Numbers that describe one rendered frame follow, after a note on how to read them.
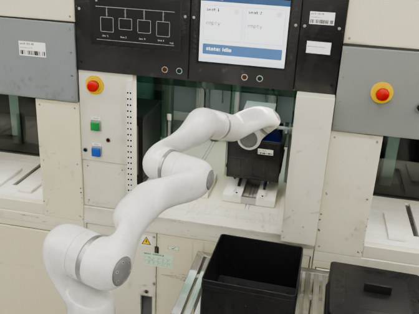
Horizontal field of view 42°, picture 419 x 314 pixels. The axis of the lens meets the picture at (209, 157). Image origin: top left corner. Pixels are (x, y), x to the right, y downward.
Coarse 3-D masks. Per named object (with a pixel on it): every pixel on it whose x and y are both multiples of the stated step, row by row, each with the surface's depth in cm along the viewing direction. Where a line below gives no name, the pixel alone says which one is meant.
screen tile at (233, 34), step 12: (204, 12) 172; (216, 12) 172; (228, 12) 171; (240, 12) 170; (204, 24) 174; (240, 24) 172; (204, 36) 175; (216, 36) 174; (228, 36) 174; (240, 36) 173
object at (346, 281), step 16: (336, 272) 176; (352, 272) 176; (368, 272) 177; (384, 272) 177; (400, 272) 178; (336, 288) 168; (352, 288) 168; (368, 288) 166; (384, 288) 165; (400, 288) 169; (416, 288) 170; (336, 304) 161; (352, 304) 161; (368, 304) 161; (384, 304) 162; (400, 304) 162; (416, 304) 162
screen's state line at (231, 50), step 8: (208, 48) 176; (216, 48) 176; (224, 48) 175; (232, 48) 175; (240, 48) 174; (248, 48) 174; (256, 48) 173; (240, 56) 175; (248, 56) 175; (256, 56) 174; (264, 56) 174; (272, 56) 173; (280, 56) 173
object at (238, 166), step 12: (288, 132) 218; (228, 144) 214; (264, 144) 211; (276, 144) 210; (228, 156) 217; (240, 156) 216; (252, 156) 215; (264, 156) 214; (276, 156) 212; (228, 168) 219; (240, 168) 218; (252, 168) 217; (264, 168) 216; (276, 168) 215; (240, 180) 224; (264, 180) 218; (276, 180) 217
